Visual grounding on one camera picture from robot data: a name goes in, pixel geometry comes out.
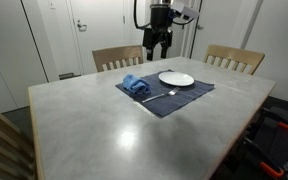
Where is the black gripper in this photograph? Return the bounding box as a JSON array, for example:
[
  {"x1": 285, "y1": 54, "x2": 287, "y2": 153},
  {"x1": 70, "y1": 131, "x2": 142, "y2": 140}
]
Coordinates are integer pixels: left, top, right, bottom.
[{"x1": 142, "y1": 3, "x2": 174, "y2": 62}]

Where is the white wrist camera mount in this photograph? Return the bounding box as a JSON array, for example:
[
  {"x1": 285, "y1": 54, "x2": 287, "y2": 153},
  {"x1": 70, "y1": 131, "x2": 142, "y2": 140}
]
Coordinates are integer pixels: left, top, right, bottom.
[{"x1": 171, "y1": 0, "x2": 201, "y2": 20}]

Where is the silver fork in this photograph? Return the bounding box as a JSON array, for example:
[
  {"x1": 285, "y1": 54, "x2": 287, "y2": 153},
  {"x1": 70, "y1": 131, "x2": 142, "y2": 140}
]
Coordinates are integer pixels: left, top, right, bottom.
[{"x1": 141, "y1": 87, "x2": 181, "y2": 104}]

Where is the black clamp orange handle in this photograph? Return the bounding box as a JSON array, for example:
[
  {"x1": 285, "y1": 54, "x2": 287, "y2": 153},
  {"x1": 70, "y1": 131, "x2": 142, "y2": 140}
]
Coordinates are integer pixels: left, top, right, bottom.
[
  {"x1": 242, "y1": 136, "x2": 286, "y2": 179},
  {"x1": 262, "y1": 108, "x2": 288, "y2": 132}
]

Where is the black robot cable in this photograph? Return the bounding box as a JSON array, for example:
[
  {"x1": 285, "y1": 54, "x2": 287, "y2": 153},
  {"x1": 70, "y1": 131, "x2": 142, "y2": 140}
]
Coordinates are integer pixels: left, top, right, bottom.
[{"x1": 132, "y1": 0, "x2": 196, "y2": 31}]

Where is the dark baseboard vent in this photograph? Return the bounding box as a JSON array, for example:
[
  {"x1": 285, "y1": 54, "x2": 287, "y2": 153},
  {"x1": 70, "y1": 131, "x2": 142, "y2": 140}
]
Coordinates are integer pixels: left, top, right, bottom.
[{"x1": 58, "y1": 72, "x2": 82, "y2": 81}]

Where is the white door with knob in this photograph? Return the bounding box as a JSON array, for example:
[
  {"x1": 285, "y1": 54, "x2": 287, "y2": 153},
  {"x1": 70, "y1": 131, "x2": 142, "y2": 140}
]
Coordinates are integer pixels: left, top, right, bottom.
[{"x1": 190, "y1": 0, "x2": 243, "y2": 63}]

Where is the light wooden slat-back chair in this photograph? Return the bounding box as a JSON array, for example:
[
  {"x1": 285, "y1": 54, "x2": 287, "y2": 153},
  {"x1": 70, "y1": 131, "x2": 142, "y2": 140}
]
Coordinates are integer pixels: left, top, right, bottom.
[
  {"x1": 0, "y1": 100, "x2": 38, "y2": 180},
  {"x1": 202, "y1": 44, "x2": 266, "y2": 76},
  {"x1": 91, "y1": 44, "x2": 145, "y2": 73}
]

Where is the silver lever door handle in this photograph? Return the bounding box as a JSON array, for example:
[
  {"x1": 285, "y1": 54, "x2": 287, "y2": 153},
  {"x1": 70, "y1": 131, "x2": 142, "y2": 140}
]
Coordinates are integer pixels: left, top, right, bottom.
[{"x1": 76, "y1": 19, "x2": 88, "y2": 33}]

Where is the white door with lever handle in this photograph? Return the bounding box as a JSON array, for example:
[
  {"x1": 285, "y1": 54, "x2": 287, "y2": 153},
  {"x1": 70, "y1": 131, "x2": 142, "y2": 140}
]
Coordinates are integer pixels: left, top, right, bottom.
[{"x1": 67, "y1": 0, "x2": 127, "y2": 76}]

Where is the white round plate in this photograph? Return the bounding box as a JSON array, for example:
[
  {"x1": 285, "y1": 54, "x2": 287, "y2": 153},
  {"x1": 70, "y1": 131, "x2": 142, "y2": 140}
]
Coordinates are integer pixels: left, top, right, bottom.
[{"x1": 158, "y1": 71, "x2": 196, "y2": 88}]

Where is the blue towel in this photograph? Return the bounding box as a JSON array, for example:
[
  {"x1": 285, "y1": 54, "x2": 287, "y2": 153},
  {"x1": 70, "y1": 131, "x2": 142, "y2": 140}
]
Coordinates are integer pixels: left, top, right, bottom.
[{"x1": 122, "y1": 73, "x2": 152, "y2": 95}]

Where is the dark blue cloth placemat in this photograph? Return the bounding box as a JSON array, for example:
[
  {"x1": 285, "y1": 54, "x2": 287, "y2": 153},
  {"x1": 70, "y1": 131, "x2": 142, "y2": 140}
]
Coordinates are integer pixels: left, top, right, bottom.
[{"x1": 115, "y1": 69, "x2": 216, "y2": 119}]

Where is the white closet door panel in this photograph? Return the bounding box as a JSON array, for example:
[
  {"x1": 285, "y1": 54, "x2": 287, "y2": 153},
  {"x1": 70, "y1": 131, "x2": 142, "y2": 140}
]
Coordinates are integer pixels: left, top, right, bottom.
[{"x1": 0, "y1": 0, "x2": 48, "y2": 113}]

